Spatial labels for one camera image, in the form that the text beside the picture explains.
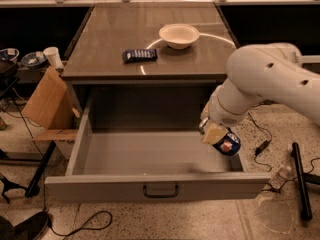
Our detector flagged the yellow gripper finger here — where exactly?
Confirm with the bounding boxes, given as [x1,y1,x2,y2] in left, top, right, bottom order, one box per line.
[200,102,210,120]
[201,121,227,145]

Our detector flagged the blue pepsi can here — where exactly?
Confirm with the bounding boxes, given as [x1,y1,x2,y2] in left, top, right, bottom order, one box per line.
[199,118,241,156]

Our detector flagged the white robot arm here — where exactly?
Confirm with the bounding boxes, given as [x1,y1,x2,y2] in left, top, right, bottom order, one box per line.
[199,43,320,145]

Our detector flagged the grey cabinet with glossy top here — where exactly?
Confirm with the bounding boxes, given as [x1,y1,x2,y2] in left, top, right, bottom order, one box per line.
[61,2,250,130]

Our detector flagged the grey open drawer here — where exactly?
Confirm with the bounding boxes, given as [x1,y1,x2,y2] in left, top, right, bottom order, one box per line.
[46,86,270,203]

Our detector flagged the clear plastic water bottle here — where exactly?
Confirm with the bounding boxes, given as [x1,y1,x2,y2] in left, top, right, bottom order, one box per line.
[270,166,292,190]

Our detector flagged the white paper bowl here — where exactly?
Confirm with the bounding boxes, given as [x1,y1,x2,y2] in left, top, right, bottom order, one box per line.
[159,24,200,50]

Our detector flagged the dark blue snack packet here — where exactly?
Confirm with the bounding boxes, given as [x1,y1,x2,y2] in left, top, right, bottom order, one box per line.
[122,49,158,63]

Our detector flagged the black stand leg right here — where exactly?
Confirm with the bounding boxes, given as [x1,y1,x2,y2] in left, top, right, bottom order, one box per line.
[291,142,313,221]

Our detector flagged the black stand leg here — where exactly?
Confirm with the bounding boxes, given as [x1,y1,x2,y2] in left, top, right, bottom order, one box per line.
[291,142,313,221]
[25,141,56,198]

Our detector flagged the brown cardboard box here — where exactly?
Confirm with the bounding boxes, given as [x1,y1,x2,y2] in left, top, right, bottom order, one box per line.
[22,67,77,141]

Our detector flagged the white paper cup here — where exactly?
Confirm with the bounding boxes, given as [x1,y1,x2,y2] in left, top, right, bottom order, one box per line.
[43,47,63,69]

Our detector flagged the dark bowl on left shelf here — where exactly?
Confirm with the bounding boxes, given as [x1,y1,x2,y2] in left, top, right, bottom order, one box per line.
[21,51,47,69]

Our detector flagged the black stand leg left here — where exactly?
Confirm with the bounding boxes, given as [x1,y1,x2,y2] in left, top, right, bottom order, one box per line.
[25,141,56,198]

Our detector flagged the blue bowl far left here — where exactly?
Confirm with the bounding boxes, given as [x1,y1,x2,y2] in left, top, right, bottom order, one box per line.
[0,48,20,63]

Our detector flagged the black power adapter cable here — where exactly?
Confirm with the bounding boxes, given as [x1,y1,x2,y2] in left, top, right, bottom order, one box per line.
[248,113,274,172]

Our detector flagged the black drawer handle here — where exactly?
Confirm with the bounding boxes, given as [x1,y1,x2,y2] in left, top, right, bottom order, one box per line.
[143,185,179,199]

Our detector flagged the black floor cable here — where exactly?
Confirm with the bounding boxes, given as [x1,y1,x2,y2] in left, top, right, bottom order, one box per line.
[46,210,113,238]

